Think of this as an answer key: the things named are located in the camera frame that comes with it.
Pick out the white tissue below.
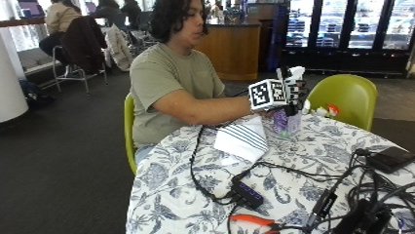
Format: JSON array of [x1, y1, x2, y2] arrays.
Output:
[[286, 65, 307, 82]]

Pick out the white marker cube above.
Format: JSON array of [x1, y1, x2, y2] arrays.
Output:
[[247, 78, 289, 112]]

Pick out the red and white toy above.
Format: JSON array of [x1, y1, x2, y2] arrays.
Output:
[[315, 103, 341, 119]]

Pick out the purple patterned tissue box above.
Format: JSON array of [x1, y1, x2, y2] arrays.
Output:
[[271, 108, 303, 137]]

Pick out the green plastic chair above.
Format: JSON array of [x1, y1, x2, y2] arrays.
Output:
[[306, 73, 379, 132], [124, 93, 140, 176]]

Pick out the white blue-striped cloth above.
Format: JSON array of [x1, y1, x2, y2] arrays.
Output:
[[213, 115, 270, 164]]

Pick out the wooden counter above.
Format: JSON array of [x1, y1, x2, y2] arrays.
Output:
[[193, 22, 262, 82]]

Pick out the glass-door display fridges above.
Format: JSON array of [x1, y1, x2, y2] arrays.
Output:
[[277, 0, 415, 76]]

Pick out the the person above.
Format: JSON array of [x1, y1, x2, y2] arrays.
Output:
[[129, 0, 257, 166]]

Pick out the black flat device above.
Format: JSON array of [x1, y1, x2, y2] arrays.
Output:
[[366, 145, 415, 174]]

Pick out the black usb hub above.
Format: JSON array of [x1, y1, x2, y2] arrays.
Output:
[[230, 180, 266, 210]]

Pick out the blue floral tablecloth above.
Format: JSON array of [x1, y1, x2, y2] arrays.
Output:
[[125, 112, 415, 234]]

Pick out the black box device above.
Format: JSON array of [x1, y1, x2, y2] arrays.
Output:
[[331, 198, 394, 234]]

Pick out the light coat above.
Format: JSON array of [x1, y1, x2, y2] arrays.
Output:
[[104, 23, 134, 73]]

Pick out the metal stool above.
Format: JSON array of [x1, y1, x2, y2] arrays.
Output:
[[51, 45, 109, 96]]

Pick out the dark jacket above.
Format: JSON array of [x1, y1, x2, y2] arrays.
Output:
[[59, 16, 109, 75]]

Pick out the dark bag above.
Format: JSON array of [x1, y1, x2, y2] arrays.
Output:
[[19, 79, 57, 109]]

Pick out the white round column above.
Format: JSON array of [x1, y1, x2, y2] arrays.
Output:
[[0, 27, 29, 124]]

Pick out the black hub cable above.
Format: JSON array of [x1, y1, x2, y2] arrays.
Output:
[[234, 161, 349, 183]]

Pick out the black glove cable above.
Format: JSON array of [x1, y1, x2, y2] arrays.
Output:
[[188, 124, 243, 206]]

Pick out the bundle of black cables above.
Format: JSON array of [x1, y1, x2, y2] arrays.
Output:
[[302, 147, 415, 234]]

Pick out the black cable adapter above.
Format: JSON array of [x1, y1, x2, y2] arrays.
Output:
[[307, 189, 339, 228]]

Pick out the orange-handled pliers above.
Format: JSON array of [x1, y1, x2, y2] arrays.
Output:
[[229, 213, 283, 234]]

